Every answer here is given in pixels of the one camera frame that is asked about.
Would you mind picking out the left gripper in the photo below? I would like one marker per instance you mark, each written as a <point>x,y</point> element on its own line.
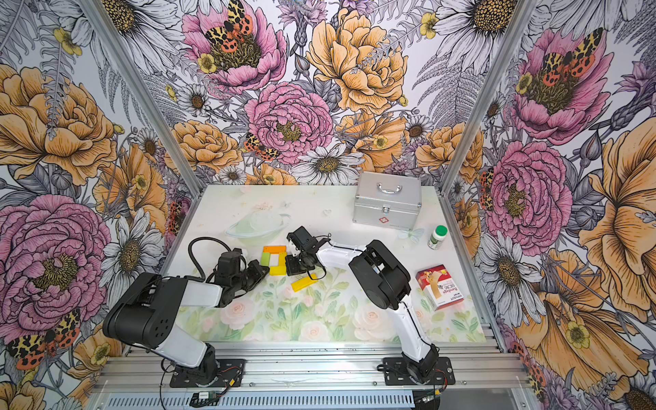
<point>257,270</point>

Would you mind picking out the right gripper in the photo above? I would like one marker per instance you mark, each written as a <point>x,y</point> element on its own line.
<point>292,269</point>

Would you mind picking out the lime green block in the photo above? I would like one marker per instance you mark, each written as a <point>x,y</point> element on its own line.
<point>265,259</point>

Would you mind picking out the yellow long block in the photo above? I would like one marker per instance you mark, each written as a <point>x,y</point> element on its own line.
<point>303,283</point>
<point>278,271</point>

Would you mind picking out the yellow small block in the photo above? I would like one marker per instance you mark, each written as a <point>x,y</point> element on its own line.
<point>282,259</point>

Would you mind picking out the orange block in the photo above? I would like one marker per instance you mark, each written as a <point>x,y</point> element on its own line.
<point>274,249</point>

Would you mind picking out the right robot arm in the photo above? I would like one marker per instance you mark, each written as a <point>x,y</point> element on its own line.
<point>386,283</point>

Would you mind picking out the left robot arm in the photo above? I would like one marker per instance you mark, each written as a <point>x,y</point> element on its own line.
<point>145,315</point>

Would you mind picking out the clear glass bowl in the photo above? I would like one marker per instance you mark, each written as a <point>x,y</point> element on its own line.
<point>258,227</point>

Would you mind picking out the silver metal case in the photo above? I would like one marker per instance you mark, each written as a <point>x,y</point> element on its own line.
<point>386,200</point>

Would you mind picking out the white green-capped bottle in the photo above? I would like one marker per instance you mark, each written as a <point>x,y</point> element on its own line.
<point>438,236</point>

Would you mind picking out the red bandage box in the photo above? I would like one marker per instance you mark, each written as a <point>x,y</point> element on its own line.
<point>439,287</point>

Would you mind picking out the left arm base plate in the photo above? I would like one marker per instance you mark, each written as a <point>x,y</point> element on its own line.
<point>214,375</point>

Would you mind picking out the aluminium rail frame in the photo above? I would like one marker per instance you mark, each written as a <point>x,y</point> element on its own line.
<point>319,376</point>

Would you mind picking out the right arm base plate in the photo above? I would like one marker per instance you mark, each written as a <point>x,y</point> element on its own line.
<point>400,371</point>

